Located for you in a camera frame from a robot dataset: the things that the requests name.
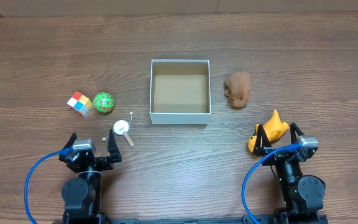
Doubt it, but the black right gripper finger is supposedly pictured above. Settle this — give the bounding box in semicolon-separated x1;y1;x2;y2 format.
252;124;272;156
290;123;304;144

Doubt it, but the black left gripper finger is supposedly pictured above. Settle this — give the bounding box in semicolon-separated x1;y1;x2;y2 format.
108;129;122;163
62;133;77;152

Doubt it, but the multicoloured cube puzzle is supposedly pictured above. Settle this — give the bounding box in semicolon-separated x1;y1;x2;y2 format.
67;91;93;116

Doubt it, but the green numbered ball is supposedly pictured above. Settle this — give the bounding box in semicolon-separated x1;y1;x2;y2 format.
93;92;114;113

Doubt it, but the brown plush toy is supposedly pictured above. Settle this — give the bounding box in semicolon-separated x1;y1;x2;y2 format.
224;71;251;108

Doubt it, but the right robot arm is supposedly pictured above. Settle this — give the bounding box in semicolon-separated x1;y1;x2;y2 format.
252;123;328;223

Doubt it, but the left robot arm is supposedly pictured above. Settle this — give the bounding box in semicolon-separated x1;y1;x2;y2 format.
59;130;122;224

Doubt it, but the white cardboard box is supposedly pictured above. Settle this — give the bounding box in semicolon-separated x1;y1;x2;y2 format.
149;59;211;125

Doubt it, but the left blue cable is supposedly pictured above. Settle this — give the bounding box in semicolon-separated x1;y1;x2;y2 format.
24;147;74;224

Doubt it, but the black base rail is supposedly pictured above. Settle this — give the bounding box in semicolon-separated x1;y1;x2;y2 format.
53;213;328;224

